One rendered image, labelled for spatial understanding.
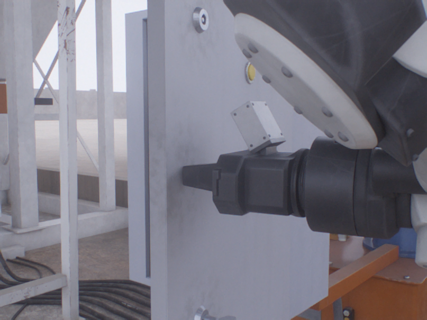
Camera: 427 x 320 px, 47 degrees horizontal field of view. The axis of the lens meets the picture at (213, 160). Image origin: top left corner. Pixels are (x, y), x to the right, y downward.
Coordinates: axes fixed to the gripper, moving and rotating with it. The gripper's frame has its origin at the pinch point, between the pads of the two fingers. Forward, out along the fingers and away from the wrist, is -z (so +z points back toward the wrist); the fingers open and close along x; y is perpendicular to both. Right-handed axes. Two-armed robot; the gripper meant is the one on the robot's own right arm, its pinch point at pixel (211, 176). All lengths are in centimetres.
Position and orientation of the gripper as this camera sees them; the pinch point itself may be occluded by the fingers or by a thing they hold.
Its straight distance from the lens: 50.6
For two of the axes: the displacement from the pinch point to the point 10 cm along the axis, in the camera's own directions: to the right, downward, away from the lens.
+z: 8.9, 0.4, -4.5
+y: 0.0, 10.0, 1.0
